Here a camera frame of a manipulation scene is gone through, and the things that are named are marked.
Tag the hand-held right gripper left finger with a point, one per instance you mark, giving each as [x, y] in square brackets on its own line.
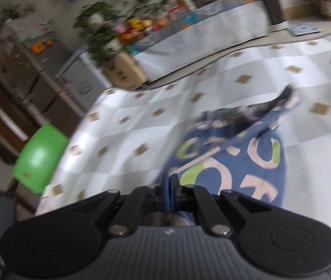
[165, 194]

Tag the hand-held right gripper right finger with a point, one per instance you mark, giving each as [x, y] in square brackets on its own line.
[174, 194]

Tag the blue letter-print pants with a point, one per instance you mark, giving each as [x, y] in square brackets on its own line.
[241, 163]

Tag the green plastic chair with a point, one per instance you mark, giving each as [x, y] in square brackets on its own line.
[40, 157]

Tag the brown wooden door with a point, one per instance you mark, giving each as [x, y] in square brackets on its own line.
[5, 116]

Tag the white chest freezer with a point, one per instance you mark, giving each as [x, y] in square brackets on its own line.
[84, 78]

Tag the grey refrigerator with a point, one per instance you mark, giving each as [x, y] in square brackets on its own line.
[37, 73]

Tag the long table with printed cover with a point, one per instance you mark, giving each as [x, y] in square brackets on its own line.
[200, 40]

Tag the potted green plant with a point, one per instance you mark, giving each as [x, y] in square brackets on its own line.
[98, 29]

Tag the blue patterned floor scale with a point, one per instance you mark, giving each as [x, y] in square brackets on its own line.
[305, 29]

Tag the black tall planter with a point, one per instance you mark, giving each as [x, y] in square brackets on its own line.
[270, 3]

